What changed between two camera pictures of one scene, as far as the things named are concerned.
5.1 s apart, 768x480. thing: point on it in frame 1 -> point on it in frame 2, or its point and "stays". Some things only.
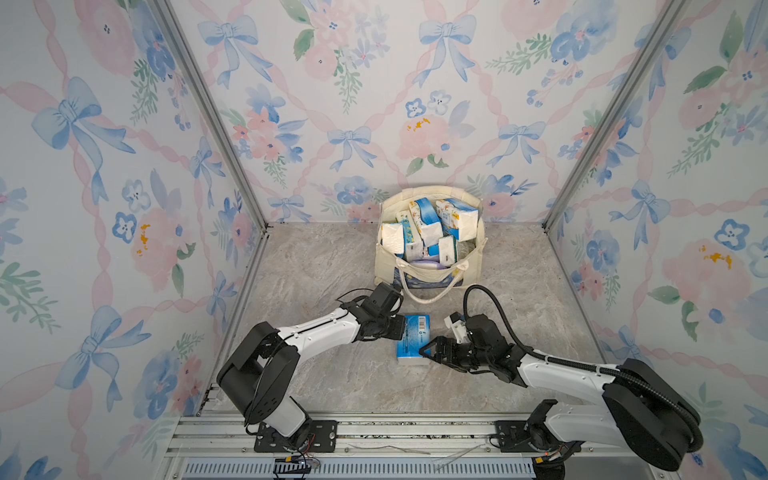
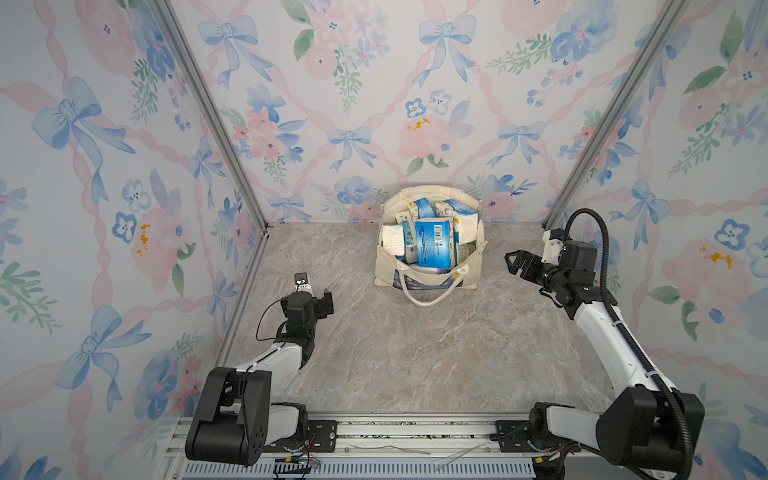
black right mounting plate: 513,437 stays
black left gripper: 398,329 -> 323,305
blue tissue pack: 416,336 -> 434,242
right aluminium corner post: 651,48 stays
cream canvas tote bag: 425,283 stays
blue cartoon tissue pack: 457,219 stays
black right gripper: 438,350 -> 534,263
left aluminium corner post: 213,114 stays
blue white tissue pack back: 392,237 stays
